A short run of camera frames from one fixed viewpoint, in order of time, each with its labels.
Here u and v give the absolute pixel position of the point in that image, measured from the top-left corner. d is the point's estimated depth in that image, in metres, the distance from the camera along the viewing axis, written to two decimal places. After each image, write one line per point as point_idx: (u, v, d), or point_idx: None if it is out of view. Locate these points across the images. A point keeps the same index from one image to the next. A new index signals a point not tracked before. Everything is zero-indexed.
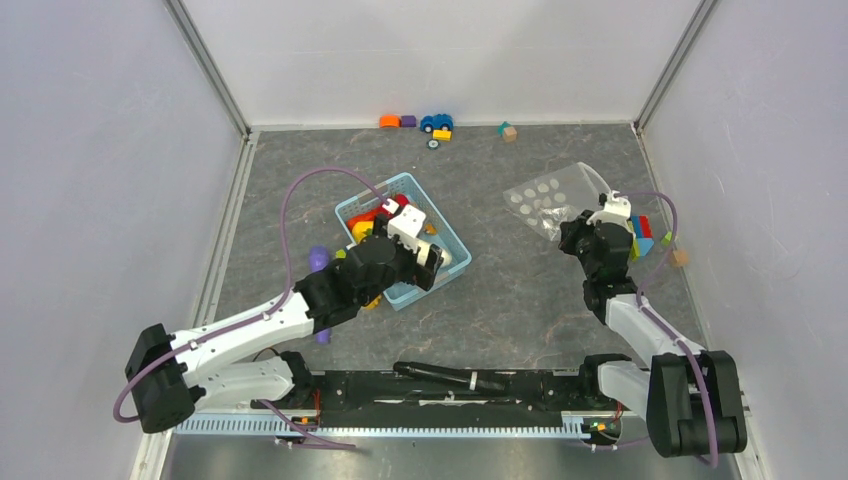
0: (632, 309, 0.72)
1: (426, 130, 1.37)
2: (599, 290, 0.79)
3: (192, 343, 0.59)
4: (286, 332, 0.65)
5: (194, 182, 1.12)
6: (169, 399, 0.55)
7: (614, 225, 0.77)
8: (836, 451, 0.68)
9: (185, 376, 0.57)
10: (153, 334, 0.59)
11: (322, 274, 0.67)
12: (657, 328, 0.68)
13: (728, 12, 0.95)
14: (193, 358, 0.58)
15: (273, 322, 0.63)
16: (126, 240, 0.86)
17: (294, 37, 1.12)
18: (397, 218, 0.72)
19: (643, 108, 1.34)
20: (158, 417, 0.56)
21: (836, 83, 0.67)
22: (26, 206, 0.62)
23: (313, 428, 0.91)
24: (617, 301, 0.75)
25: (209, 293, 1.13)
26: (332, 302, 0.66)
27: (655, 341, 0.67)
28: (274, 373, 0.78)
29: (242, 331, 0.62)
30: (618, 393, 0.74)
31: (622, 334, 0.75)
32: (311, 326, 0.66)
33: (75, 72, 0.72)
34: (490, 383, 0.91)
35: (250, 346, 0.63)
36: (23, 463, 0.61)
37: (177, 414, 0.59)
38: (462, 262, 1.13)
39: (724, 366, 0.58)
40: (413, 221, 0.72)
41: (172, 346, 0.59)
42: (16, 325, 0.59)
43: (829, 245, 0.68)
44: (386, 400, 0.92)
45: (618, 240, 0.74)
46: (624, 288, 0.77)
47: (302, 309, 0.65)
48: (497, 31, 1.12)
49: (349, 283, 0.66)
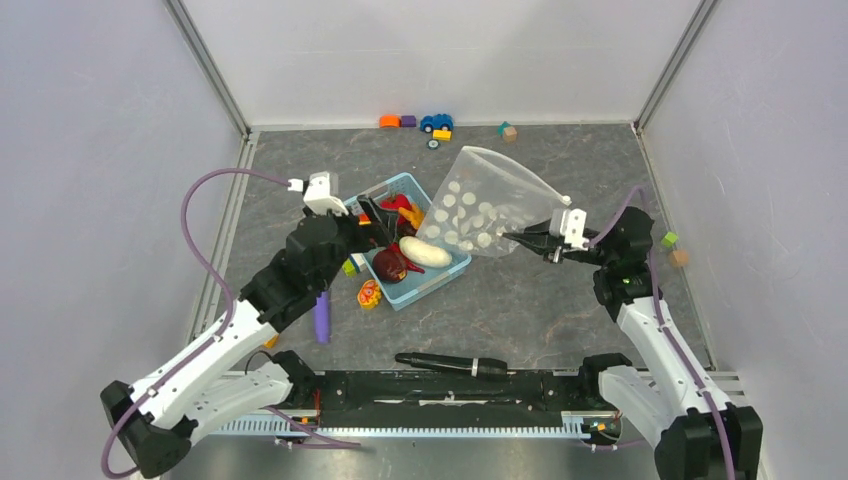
0: (652, 327, 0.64)
1: (426, 130, 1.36)
2: (613, 285, 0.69)
3: (150, 389, 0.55)
4: (247, 345, 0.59)
5: (194, 182, 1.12)
6: (149, 447, 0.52)
7: (633, 214, 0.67)
8: (838, 452, 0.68)
9: (157, 422, 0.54)
10: (111, 391, 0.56)
11: (269, 268, 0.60)
12: (683, 367, 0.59)
13: (728, 12, 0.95)
14: (157, 403, 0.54)
15: (227, 341, 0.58)
16: (127, 239, 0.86)
17: (294, 37, 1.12)
18: (308, 193, 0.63)
19: (643, 108, 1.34)
20: (154, 464, 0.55)
21: (836, 83, 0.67)
22: (26, 204, 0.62)
23: (320, 428, 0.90)
24: (634, 309, 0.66)
25: (209, 292, 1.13)
26: (282, 299, 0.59)
27: (676, 382, 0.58)
28: (267, 380, 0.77)
29: (198, 361, 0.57)
30: (621, 403, 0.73)
31: (634, 343, 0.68)
32: (270, 325, 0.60)
33: (75, 71, 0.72)
34: (490, 370, 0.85)
35: (216, 371, 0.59)
36: (22, 463, 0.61)
37: (173, 453, 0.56)
38: (461, 261, 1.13)
39: (752, 427, 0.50)
40: (320, 185, 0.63)
41: (134, 398, 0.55)
42: (15, 325, 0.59)
43: (829, 244, 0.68)
44: (386, 400, 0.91)
45: (642, 233, 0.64)
46: (639, 286, 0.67)
47: (254, 316, 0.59)
48: (497, 31, 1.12)
49: (299, 273, 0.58)
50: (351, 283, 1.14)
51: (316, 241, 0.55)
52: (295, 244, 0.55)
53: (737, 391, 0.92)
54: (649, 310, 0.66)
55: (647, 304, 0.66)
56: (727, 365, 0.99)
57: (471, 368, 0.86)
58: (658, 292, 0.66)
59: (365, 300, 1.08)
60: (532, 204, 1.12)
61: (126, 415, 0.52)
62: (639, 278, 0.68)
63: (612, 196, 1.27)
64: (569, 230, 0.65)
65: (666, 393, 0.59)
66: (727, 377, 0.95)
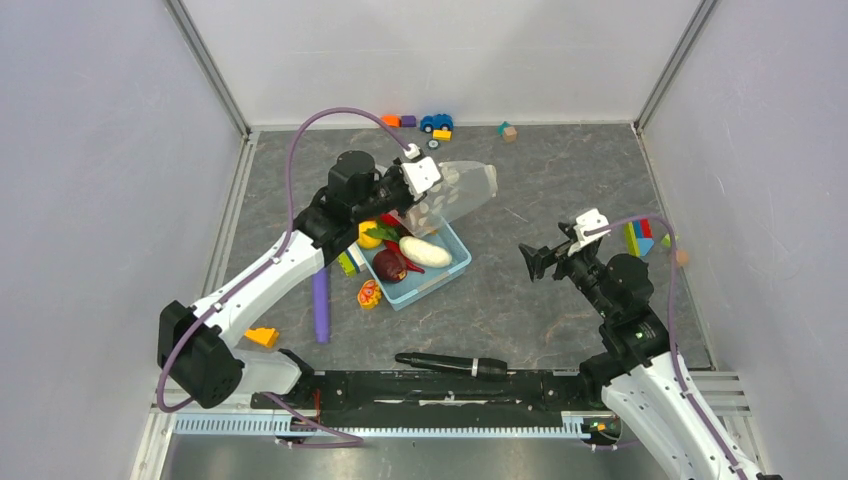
0: (674, 392, 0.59)
1: (426, 130, 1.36)
2: (625, 340, 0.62)
3: (217, 303, 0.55)
4: (299, 272, 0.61)
5: (194, 182, 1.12)
6: (218, 360, 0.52)
7: (621, 261, 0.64)
8: (838, 453, 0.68)
9: (223, 337, 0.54)
10: (171, 310, 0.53)
11: (311, 207, 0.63)
12: (712, 437, 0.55)
13: (728, 13, 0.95)
14: (223, 318, 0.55)
15: (284, 264, 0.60)
16: (126, 239, 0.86)
17: (294, 38, 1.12)
18: (411, 180, 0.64)
19: (643, 107, 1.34)
20: (212, 386, 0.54)
21: (836, 81, 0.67)
22: (26, 204, 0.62)
23: (336, 428, 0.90)
24: (653, 373, 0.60)
25: (209, 293, 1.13)
26: (332, 227, 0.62)
27: (707, 456, 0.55)
28: (284, 360, 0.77)
29: (259, 281, 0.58)
30: (631, 422, 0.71)
31: (648, 395, 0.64)
32: (322, 257, 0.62)
33: (75, 72, 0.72)
34: (491, 369, 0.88)
35: (271, 295, 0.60)
36: (23, 461, 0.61)
37: (228, 381, 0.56)
38: (462, 261, 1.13)
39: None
40: (425, 180, 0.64)
41: (197, 314, 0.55)
42: (14, 324, 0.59)
43: (829, 245, 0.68)
44: (386, 400, 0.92)
45: (641, 282, 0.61)
46: (652, 338, 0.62)
47: (306, 242, 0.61)
48: (497, 30, 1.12)
49: (343, 205, 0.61)
50: (351, 283, 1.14)
51: (356, 172, 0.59)
52: (338, 176, 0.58)
53: (737, 391, 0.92)
54: (669, 371, 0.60)
55: (666, 363, 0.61)
56: (727, 365, 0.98)
57: (471, 368, 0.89)
58: (675, 347, 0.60)
59: (365, 300, 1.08)
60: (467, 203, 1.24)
61: (195, 326, 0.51)
62: (650, 328, 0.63)
63: (612, 196, 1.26)
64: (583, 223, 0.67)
65: (696, 463, 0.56)
66: (727, 378, 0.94)
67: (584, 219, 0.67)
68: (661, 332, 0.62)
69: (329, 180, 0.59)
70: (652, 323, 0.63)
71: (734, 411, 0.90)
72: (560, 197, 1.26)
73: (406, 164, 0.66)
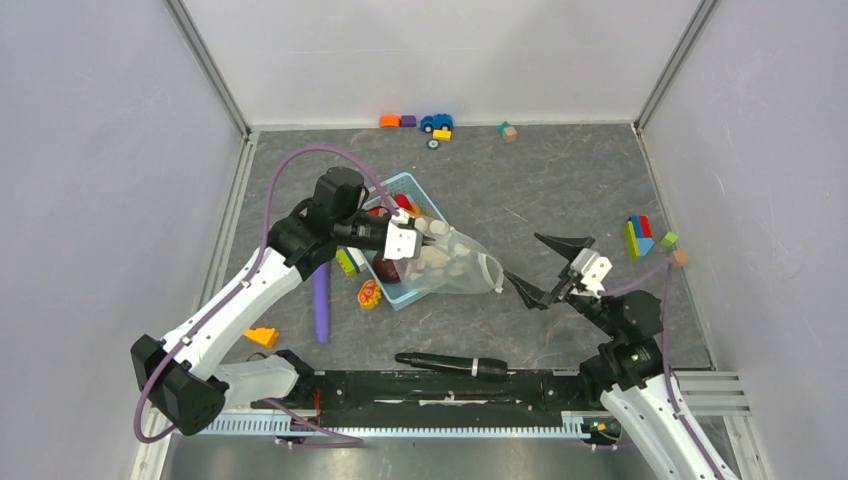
0: (667, 413, 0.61)
1: (426, 130, 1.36)
2: (622, 361, 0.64)
3: (184, 338, 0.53)
4: (274, 292, 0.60)
5: (194, 182, 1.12)
6: (190, 395, 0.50)
7: (641, 297, 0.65)
8: (839, 455, 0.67)
9: (193, 371, 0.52)
10: (142, 344, 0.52)
11: (290, 218, 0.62)
12: (702, 456, 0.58)
13: (728, 13, 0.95)
14: (192, 352, 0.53)
15: (256, 286, 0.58)
16: (125, 239, 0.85)
17: (293, 38, 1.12)
18: (386, 242, 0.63)
19: (643, 107, 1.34)
20: (192, 416, 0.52)
21: (837, 81, 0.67)
22: (25, 204, 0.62)
23: (335, 428, 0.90)
24: (647, 394, 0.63)
25: (209, 293, 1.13)
26: (307, 240, 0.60)
27: (698, 475, 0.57)
28: (278, 366, 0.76)
29: (231, 307, 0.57)
30: (627, 427, 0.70)
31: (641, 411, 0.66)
32: (298, 274, 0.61)
33: (75, 72, 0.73)
34: (490, 369, 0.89)
35: (242, 321, 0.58)
36: (23, 462, 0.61)
37: (210, 407, 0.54)
38: (454, 283, 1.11)
39: None
40: (397, 252, 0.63)
41: (166, 350, 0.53)
42: (13, 325, 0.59)
43: (829, 246, 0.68)
44: (386, 400, 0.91)
45: (650, 319, 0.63)
46: (648, 364, 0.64)
47: (280, 259, 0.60)
48: (497, 30, 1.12)
49: (323, 217, 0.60)
50: (351, 283, 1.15)
51: (346, 182, 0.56)
52: (327, 185, 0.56)
53: (738, 391, 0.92)
54: (662, 392, 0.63)
55: (659, 384, 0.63)
56: (727, 364, 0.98)
57: (472, 368, 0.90)
58: (668, 369, 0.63)
59: (365, 300, 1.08)
60: (470, 279, 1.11)
61: (165, 362, 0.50)
62: (646, 350, 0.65)
63: (612, 196, 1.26)
64: (589, 272, 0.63)
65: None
66: (727, 377, 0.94)
67: (593, 268, 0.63)
68: (656, 354, 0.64)
69: (318, 188, 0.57)
70: (649, 345, 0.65)
71: (734, 411, 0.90)
72: (560, 197, 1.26)
73: (391, 222, 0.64)
